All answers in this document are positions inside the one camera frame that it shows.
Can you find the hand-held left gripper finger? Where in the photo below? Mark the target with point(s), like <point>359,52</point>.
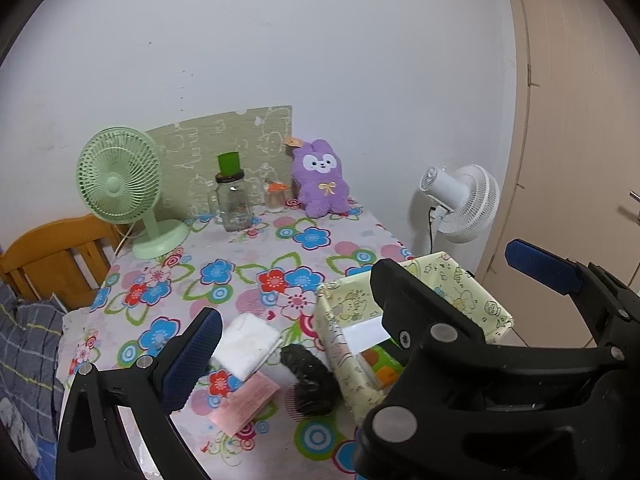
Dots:
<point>192,360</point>

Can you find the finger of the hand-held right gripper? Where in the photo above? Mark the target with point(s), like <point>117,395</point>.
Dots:
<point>542,266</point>
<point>400,300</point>

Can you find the pink paper card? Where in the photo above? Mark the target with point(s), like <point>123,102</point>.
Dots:
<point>245,405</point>

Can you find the yellow cartoon print box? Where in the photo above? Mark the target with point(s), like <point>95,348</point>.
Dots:
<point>350,360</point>

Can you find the black plastic bag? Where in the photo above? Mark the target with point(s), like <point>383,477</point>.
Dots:
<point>312,385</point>

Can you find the white folded cloth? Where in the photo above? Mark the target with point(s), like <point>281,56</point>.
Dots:
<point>247,345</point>

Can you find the orange green packet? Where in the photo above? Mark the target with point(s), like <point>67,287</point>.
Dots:
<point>382,367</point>

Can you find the white desk fan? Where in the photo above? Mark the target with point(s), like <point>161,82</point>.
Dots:
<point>470,200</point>

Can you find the floral tablecloth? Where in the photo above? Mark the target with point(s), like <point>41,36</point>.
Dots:
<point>225,245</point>

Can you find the purple plush rabbit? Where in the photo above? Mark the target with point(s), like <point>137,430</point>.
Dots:
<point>322,185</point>

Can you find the beige door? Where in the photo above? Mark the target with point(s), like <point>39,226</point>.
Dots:
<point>575,110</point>

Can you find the orange lid swab container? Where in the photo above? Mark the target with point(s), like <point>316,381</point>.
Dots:
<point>276,199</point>

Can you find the glass jar mug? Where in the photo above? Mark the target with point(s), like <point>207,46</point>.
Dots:
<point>232,205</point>

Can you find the blue plaid bedding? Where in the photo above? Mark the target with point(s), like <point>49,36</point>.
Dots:
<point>25,350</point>

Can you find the wooden chair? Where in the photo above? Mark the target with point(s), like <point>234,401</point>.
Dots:
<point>45,255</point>

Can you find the green desk fan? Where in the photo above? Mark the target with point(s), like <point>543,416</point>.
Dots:
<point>117,180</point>

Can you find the green plastic cup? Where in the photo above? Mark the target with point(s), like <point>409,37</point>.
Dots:
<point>229,164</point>

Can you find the green patterned board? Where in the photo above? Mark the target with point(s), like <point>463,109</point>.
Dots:
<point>200,140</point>

